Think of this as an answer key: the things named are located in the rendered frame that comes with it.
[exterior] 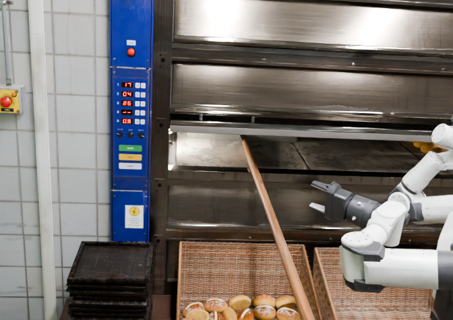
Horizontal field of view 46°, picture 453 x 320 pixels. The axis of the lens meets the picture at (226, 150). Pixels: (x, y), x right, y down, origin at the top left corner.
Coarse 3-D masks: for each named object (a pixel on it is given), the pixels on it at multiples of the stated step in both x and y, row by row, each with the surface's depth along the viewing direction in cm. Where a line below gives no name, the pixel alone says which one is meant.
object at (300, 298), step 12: (252, 156) 231; (252, 168) 218; (264, 192) 195; (264, 204) 186; (276, 228) 168; (276, 240) 162; (288, 252) 155; (288, 264) 148; (288, 276) 144; (300, 288) 137; (300, 300) 133; (300, 312) 130
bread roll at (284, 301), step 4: (280, 296) 230; (284, 296) 229; (288, 296) 229; (292, 296) 231; (276, 300) 228; (280, 300) 227; (284, 300) 227; (288, 300) 227; (292, 300) 228; (276, 304) 227; (280, 304) 226; (284, 304) 226; (288, 304) 227; (292, 304) 228; (296, 304) 229; (276, 308) 228; (292, 308) 230
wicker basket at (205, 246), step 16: (192, 256) 229; (208, 256) 229; (224, 256) 230; (240, 256) 231; (256, 256) 231; (272, 256) 231; (304, 256) 228; (224, 272) 230; (240, 272) 231; (256, 272) 232; (272, 272) 232; (304, 272) 227; (192, 288) 230; (208, 288) 231; (224, 288) 231; (240, 288) 231; (256, 288) 233; (272, 288) 233; (288, 288) 233; (304, 288) 227
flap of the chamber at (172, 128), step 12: (192, 120) 216; (192, 132) 198; (204, 132) 198; (216, 132) 198; (228, 132) 199; (240, 132) 199; (252, 132) 200; (264, 132) 200; (276, 132) 200; (288, 132) 201; (300, 132) 201; (312, 132) 202; (324, 132) 202; (336, 132) 203
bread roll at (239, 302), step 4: (236, 296) 227; (240, 296) 226; (244, 296) 227; (232, 300) 225; (236, 300) 225; (240, 300) 225; (244, 300) 226; (248, 300) 227; (232, 304) 225; (236, 304) 225; (240, 304) 226; (244, 304) 226; (248, 304) 227; (232, 308) 225; (236, 308) 226; (240, 308) 226; (244, 308) 227
